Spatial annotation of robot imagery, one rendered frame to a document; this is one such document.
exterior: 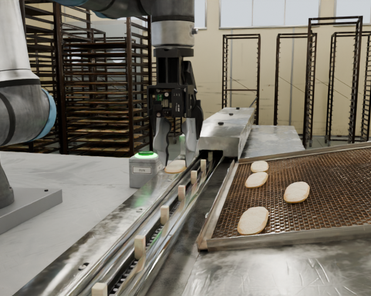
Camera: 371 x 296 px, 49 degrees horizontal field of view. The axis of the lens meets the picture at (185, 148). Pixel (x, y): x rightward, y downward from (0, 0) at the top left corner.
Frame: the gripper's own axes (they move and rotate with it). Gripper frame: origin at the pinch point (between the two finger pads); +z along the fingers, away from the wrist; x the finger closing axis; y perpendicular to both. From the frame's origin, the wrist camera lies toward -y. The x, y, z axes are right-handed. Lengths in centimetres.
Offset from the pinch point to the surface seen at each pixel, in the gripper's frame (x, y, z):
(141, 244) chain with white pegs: -0.1, 22.1, 7.8
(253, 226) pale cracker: 15.3, 24.3, 3.3
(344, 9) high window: 138, -700, -130
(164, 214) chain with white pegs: -0.4, 8.1, 8.1
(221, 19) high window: -74, -700, -120
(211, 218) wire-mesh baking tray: 9.1, 18.2, 4.8
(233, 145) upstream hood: 6.7, -45.1, 4.8
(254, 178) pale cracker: 14.4, -0.1, 3.2
